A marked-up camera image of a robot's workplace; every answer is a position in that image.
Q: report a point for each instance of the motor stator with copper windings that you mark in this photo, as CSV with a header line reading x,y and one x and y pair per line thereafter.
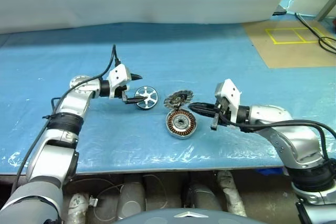
x,y
173,124

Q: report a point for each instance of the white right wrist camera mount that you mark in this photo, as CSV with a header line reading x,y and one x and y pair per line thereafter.
x,y
232,93

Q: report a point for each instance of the aluminium frame post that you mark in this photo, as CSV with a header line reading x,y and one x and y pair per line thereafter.
x,y
326,6

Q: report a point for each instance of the white wrapped pipe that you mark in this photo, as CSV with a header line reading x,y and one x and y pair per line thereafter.
x,y
231,195

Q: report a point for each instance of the small white connector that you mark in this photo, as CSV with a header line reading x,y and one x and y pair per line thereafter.
x,y
93,201

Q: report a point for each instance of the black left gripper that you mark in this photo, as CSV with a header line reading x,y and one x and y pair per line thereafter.
x,y
124,91

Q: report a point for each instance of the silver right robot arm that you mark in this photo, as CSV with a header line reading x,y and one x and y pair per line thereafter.
x,y
288,134

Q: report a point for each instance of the grey robot torso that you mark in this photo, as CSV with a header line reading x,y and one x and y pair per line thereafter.
x,y
157,218

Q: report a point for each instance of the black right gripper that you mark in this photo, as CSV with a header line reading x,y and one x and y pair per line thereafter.
x,y
223,113

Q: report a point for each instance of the silver spoked rotor wheel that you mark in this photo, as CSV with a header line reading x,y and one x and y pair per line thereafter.
x,y
147,97

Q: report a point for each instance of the brown floor board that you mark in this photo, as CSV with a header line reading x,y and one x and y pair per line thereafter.
x,y
288,56

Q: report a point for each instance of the dark grey flat base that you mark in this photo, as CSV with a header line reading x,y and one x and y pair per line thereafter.
x,y
279,12

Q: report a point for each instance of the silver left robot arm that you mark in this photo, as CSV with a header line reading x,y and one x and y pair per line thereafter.
x,y
71,106

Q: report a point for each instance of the grey rounded shape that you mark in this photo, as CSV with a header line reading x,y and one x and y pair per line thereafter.
x,y
202,197
131,197

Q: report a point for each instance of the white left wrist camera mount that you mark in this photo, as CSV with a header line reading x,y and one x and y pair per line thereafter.
x,y
118,74

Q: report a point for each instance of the grey finned rotor disc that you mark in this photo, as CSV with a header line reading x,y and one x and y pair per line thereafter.
x,y
178,98

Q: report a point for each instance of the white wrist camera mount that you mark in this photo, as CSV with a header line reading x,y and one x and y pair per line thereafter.
x,y
232,93
118,74

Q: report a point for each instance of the white wrapped bundle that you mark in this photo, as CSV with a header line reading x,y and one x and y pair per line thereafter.
x,y
77,208

